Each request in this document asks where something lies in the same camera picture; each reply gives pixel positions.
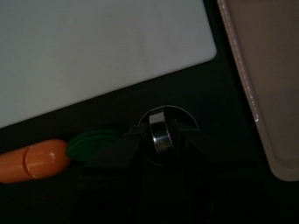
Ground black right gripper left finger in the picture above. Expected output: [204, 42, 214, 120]
[76, 123, 150, 224]

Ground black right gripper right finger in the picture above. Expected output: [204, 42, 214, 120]
[172, 120, 270, 224]

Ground round metal cookie cutter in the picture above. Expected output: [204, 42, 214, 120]
[136, 104, 202, 167]

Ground orange toy carrot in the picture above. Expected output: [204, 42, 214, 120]
[0, 129, 120, 185]

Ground beige plastic tray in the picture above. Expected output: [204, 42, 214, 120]
[216, 0, 299, 182]

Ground white cutting board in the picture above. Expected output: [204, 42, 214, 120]
[0, 0, 218, 130]

